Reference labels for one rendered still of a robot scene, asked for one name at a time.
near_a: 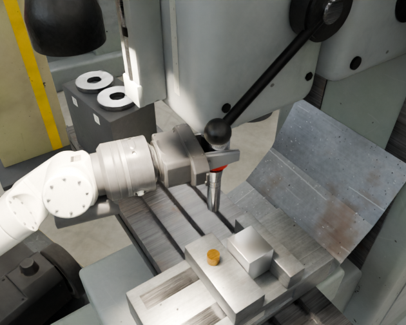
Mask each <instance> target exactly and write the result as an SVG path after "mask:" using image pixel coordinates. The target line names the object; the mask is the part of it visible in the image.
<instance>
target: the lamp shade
mask: <svg viewBox="0 0 406 325"><path fill-rule="evenodd" d="M24 21H25V25H26V28H27V30H28V35H29V37H30V40H31V44H32V47H33V49H34V50H35V51H36V52H37V53H39V54H42V55H46V56H50V57H71V56H76V55H82V54H86V53H88V52H92V51H94V50H96V49H98V48H99V47H101V46H102V45H103V44H104V43H105V42H106V31H105V27H104V20H103V16H102V9H101V7H100V6H99V4H98V2H97V0H24Z"/></svg>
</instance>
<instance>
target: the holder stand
mask: <svg viewBox="0 0 406 325"><path fill-rule="evenodd" d="M63 90H64V94H65V98H66V102H67V105H68V109H69V112H70V116H71V118H72V123H73V127H74V130H75V134H76V138H77V142H78V143H79V144H80V145H81V146H82V147H83V148H84V149H85V150H86V151H87V152H88V153H89V154H91V153H96V152H97V151H96V149H97V147H98V145H99V144H102V143H107V142H111V141H117V140H121V139H127V138H130V137H136V136H140V135H143V136H144V137H145V139H146V142H147V143H149V144H150V142H151V141H152V139H151V136H152V135H153V134H154V133H157V125H156V118H155V105H154V103H151V104H148V105H146V106H144V107H142V108H139V107H138V106H137V105H136V104H135V103H134V102H133V101H132V100H131V99H130V98H129V97H128V96H127V95H126V91H125V86H124V82H123V81H121V80H120V79H118V78H116V77H115V76H114V75H112V74H111V73H109V72H107V71H106V70H105V69H102V70H99V71H95V72H88V73H85V74H82V75H80V76H79V77H78V78H77V79H75V80H72V81H70V82H67V83H64V84H63Z"/></svg>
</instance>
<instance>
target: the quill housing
mask: <svg viewBox="0 0 406 325"><path fill-rule="evenodd" d="M290 5H291V0H160V16H161V25H162V42H163V52H164V69H165V78H166V95H167V96H166V98H165V99H163V100H162V101H163V102H164V103H166V104H167V105H168V106H169V107H170V108H171V109H172V110H173V111H174V112H175V113H176V114H177V115H178V116H179V117H181V118H182V119H183V120H184V121H185V122H186V123H187V124H188V125H190V126H191V127H192V129H194V130H195V131H197V132H198V133H200V134H202V135H203V134H204V127H205V125H206V124H207V123H208V122H209V121H210V120H212V119H215V118H221V119H222V118H223V117H224V116H225V115H226V114H227V113H228V111H230V109H232V107H234V105H235V104H236V103H237V102H238V101H239V100H240V98H241V97H242V96H243V95H244V94H245V93H246V92H247V91H248V90H249V89H250V87H251V86H252V85H253V84H254V83H255V82H256V80H257V79H258V78H259V77H260V76H261V75H262V74H263V73H264V72H265V71H266V70H267V69H268V67H269V66H270V65H271V64H272V63H273V62H274V60H275V59H276V58H277V57H278V56H279V55H280V54H281V53H282V52H283V51H284V50H285V48H286V47H287V46H288V45H289V44H290V43H291V41H292V40H293V39H294V38H295V37H296V36H297V34H296V33H295V32H294V31H293V29H292V28H291V25H290V22H289V10H290ZM321 43H322V42H319V43H315V42H312V41H310V40H308V41H307V42H306V43H305V44H304V45H303V47H301V49H299V51H298V52H297V53H296V54H295V55H294V56H293V58H292V59H291V60H290V61H289V62H288V63H287V64H286V65H285V66H284V67H283V68H282V69H281V71H280V72H279V73H278V74H277V75H276V76H275V78H274V79H273V80H272V81H271V82H270V83H269V84H268V85H267V86H266V87H265V88H264V90H263V91H262V92H261V93H260V94H259V95H258V97H257V98H256V99H255V100H254V101H253V102H252V103H251V104H250V105H249V106H248V107H247V108H246V110H245V111H244V112H243V113H242V114H241V115H240V117H239V118H238V119H237V120H236V121H235V122H234V123H233V124H232V125H231V129H232V128H234V127H237V126H240V125H241V124H244V123H247V122H249V121H252V120H253V119H256V118H259V117H261V116H263V115H266V114H268V113H271V112H273V111H275V110H278V109H281V108H283V107H285V106H288V105H290V104H293V103H295V102H297V101H300V100H302V99H303V98H304V97H306V95H307V94H308V93H309V92H310V90H311V87H312V85H313V79H314V74H315V70H316V65H317V61H318V56H319V52H320V46H321Z"/></svg>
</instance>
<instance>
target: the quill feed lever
mask: <svg viewBox="0 0 406 325"><path fill-rule="evenodd" d="M352 4H353V0H291V5H290V10H289V22H290V25H291V28H292V29H293V31H294V32H295V33H296V34H297V36H296V37H295V38H294V39H293V40H292V41H291V43H290V44H289V45H288V46H287V47H286V48H285V50H284V51H283V52H282V53H281V54H280V55H279V56H278V57H277V58H276V59H275V60H274V62H273V63H272V64H271V65H270V66H269V67H268V69H267V70H266V71H265V72H264V73H263V74H262V75H261V76H260V77H259V78H258V79H257V80H256V82H255V83H254V84H253V85H252V86H251V87H250V89H249V90H248V91H247V92H246V93H245V94H244V95H243V96H242V97H241V98H240V100H239V101H238V102H237V103H236V104H235V105H234V107H232V109H230V111H228V113H227V114H226V115H225V116H224V117H223V118H222V119H221V118H215V119H212V120H210V121H209V122H208V123H207V124H206V125H205V127H204V137H205V139H206V141H207V142H208V143H209V144H211V145H213V146H222V145H224V144H226V143H227V142H228V141H229V140H230V138H231V134H232V130H231V125H232V124H233V123H234V122H235V121H236V120H237V119H238V118H239V117H240V115H241V114H242V113H243V112H244V111H245V110H246V108H247V107H248V106H249V105H250V104H251V103H252V102H253V101H254V100H255V99H256V98H257V97H258V95H259V94H260V93H261V92H262V91H263V90H264V88H265V87H266V86H267V85H268V84H269V83H270V82H271V81H272V80H273V79H274V78H275V76H276V75H277V74H278V73H279V72H280V71H281V69H282V68H283V67H284V66H285V65H286V64H287V63H288V62H289V61H290V60H291V59H292V58H293V56H294V55H295V54H296V53H297V52H298V51H299V49H301V47H303V45H304V44H305V43H306V42H307V41H308V40H310V41H312V42H315V43H319V42H322V41H325V40H327V39H328V38H330V37H331V36H333V35H334V34H335V33H337V31H339V29H340V28H341V27H342V25H343V24H344V23H345V21H346V19H347V17H348V15H349V12H350V11H351V7H352Z"/></svg>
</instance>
